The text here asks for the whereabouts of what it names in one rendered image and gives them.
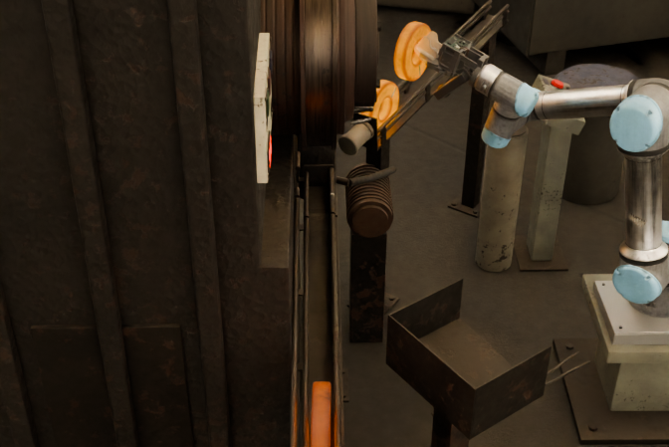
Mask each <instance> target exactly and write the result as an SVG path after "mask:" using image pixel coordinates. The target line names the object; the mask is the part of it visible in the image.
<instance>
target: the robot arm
mask: <svg viewBox="0 0 669 447"><path fill-rule="evenodd" d="M459 37H460V38H462V39H463V40H465V41H467V43H466V42H465V41H462V40H461V39H459ZM472 45H473V43H472V42H471V41H469V40H467V39H465V38H464V37H462V36H460V35H458V34H455V36H452V37H451V38H449V39H448V40H447V41H446V42H444V43H443V45H442V44H441V43H439V42H438V37H437V33H435V32H433V31H431V32H430V33H429V34H428V35H427V36H424V37H423V38H422V39H421V41H418V42H417V43H416V45H415V47H414V51H415V53H416V54H417V55H418V56H419V59H420V60H421V61H422V62H423V63H424V64H425V65H426V66H428V67H429V68H431V69H433V70H435V71H437V72H438V73H441V74H443V75H446V76H451V77H454V78H453V79H452V80H450V81H449V82H447V83H446V84H441V85H440V86H439V87H438V88H437V91H436V92H434V93H433V95H434V97H435V98H436V99H437V100H438V101H439V100H441V99H442V98H447V97H449V96H450V94H451V92H453V91H454V90H456V89H457V88H459V87H460V86H462V85H463V84H464V83H466V82H467V81H468V80H470V82H469V86H471V87H473V88H475V90H477V91H478V92H480V93H482V94H483V95H485V96H487V97H488V98H490V99H492V100H493V101H495V102H494V104H493V106H492V109H491V111H490V113H489V116H488V118H487V120H486V123H485V124H484V128H483V131H482V139H483V140H484V142H485V143H487V144H488V145H490V146H492V147H494V148H503V147H505V146H507V144H508V143H509V141H510V140H511V137H512V135H513V133H514V132H516V131H517V130H518V129H519V128H521V127H522V126H523V125H525V124H526V123H527V122H529V121H531V120H546V119H563V118H580V117H597V116H611V118H610V123H609V129H610V133H611V136H612V138H613V140H615V141H616V144H617V147H618V151H619V152H620V153H622V154H623V155H624V166H625V241H624V242H622V243H621V245H620V247H619V267H617V268H616V269H615V270H614V273H613V276H612V282H613V286H614V288H615V289H616V291H617V292H618V293H619V294H621V295H622V297H623V298H624V299H626V300H628V301H629V303H630V305H631V306H632V307H633V308H634V309H636V310H637V311H639V312H640V313H642V314H645V315H648V316H651V317H656V318H669V221H662V155H663V154H664V153H666V152H667V151H668V150H669V80H665V79H660V78H652V79H640V80H632V81H630V82H629V84H628V85H619V86H607V87H594V88H582V89H570V90H558V91H546V92H541V91H540V90H537V89H535V88H532V87H530V86H529V85H528V84H526V83H523V82H521V81H519V80H518V79H516V78H514V77H512V76H511V75H509V74H507V73H505V72H504V71H502V70H501V69H499V68H497V67H495V66H494V65H492V64H488V60H489V58H490V56H488V55H486V54H484V53H482V52H481V51H479V50H477V49H475V48H474V47H472ZM436 58H438V60H437V59H436Z"/></svg>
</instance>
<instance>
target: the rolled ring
mask: <svg viewBox="0 0 669 447"><path fill-rule="evenodd" d="M311 447H331V383H330V382H326V381H315V382H314V383H313V393H312V422H311Z"/></svg>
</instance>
